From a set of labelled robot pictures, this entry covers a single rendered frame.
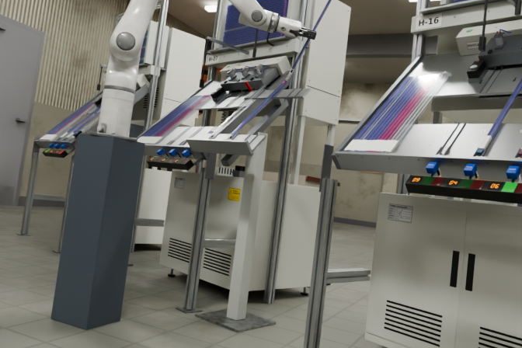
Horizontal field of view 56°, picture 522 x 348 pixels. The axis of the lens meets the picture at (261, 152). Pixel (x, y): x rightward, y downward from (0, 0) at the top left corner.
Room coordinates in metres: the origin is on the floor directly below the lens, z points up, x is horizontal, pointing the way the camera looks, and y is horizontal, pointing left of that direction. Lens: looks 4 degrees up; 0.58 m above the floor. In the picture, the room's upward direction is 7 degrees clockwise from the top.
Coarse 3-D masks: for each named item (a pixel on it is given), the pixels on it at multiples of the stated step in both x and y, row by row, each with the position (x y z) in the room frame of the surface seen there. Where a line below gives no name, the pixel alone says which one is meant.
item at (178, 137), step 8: (176, 128) 2.66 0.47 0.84; (184, 128) 2.61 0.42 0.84; (192, 128) 2.55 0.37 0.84; (200, 128) 2.50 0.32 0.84; (208, 128) 2.45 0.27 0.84; (216, 128) 2.40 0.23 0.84; (168, 136) 2.62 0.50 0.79; (176, 136) 2.56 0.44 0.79; (184, 136) 2.51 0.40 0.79; (192, 136) 2.46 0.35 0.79; (200, 136) 2.41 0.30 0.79; (176, 144) 2.46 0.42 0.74; (184, 144) 2.41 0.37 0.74
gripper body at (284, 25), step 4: (280, 20) 2.04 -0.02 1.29; (284, 20) 2.05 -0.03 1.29; (288, 20) 2.07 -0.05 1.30; (292, 20) 2.09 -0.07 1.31; (280, 24) 2.03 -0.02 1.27; (284, 24) 2.03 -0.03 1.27; (288, 24) 2.03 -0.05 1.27; (292, 24) 2.04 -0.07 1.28; (296, 24) 2.05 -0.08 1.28; (300, 24) 2.07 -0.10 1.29; (276, 28) 2.05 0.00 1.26; (280, 28) 2.05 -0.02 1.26; (284, 28) 2.05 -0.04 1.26; (288, 28) 2.04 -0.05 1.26; (292, 28) 2.03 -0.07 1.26; (296, 28) 2.03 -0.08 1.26; (300, 28) 2.04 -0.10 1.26; (280, 32) 2.05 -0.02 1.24; (284, 32) 2.05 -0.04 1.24; (288, 32) 2.05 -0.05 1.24; (292, 36) 2.05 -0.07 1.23; (296, 36) 2.08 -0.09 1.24
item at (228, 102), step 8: (208, 88) 3.01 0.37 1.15; (216, 88) 2.95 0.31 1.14; (224, 96) 2.74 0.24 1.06; (232, 96) 2.69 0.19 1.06; (240, 96) 2.63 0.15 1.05; (208, 104) 2.76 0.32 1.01; (216, 104) 2.70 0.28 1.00; (224, 104) 2.64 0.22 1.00; (232, 104) 2.58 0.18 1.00; (240, 104) 2.53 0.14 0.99; (248, 104) 2.48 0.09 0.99
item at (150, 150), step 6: (144, 144) 2.60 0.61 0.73; (150, 144) 2.56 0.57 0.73; (156, 144) 2.52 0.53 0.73; (162, 144) 2.48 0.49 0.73; (168, 144) 2.45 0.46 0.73; (144, 150) 2.64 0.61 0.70; (150, 150) 2.59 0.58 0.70; (156, 150) 2.55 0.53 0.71; (168, 150) 2.46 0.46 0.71; (180, 150) 2.38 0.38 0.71; (162, 156) 2.55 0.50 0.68; (168, 156) 2.51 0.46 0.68; (180, 156) 2.42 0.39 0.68; (192, 156) 2.35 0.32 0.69; (198, 156) 2.30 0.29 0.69
